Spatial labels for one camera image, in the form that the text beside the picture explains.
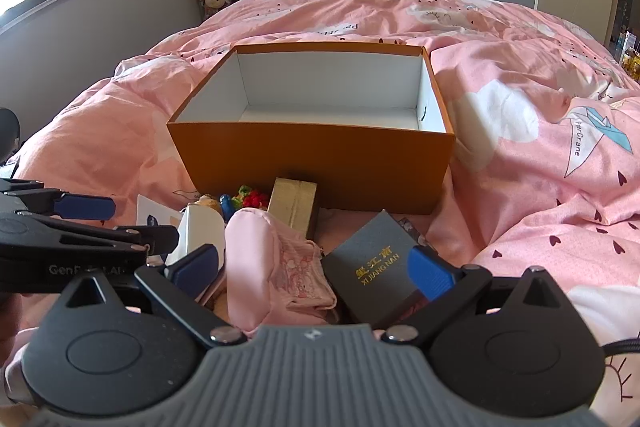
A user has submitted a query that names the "red crochet strawberry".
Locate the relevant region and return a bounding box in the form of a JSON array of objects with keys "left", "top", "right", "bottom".
[{"left": 231, "top": 185, "right": 270, "bottom": 210}]

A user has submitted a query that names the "white Vaseline tube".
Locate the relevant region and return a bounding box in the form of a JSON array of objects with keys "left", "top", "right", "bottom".
[{"left": 136, "top": 195, "right": 182, "bottom": 228}]

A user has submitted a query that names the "white glasses case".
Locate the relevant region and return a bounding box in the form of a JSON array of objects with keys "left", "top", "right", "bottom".
[{"left": 164, "top": 205, "right": 226, "bottom": 303}]

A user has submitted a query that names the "pink bed duvet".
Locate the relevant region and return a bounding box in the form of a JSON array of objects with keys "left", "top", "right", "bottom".
[{"left": 0, "top": 0, "right": 640, "bottom": 427}]

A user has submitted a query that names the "gold gift box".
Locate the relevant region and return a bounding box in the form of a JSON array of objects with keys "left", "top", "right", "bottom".
[{"left": 267, "top": 178, "right": 318, "bottom": 239}]

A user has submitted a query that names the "orange cardboard box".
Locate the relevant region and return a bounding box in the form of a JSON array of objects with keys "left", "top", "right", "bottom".
[{"left": 167, "top": 41, "right": 456, "bottom": 215}]

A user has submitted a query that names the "dark grey book box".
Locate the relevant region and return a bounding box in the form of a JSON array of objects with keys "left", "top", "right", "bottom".
[{"left": 321, "top": 211, "right": 423, "bottom": 329}]

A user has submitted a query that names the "brown plush toy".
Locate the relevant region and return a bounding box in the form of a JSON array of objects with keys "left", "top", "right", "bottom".
[{"left": 195, "top": 194, "right": 224, "bottom": 216}]

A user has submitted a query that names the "pink fabric pouch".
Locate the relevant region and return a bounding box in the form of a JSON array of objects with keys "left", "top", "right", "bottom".
[{"left": 224, "top": 208, "right": 337, "bottom": 337}]

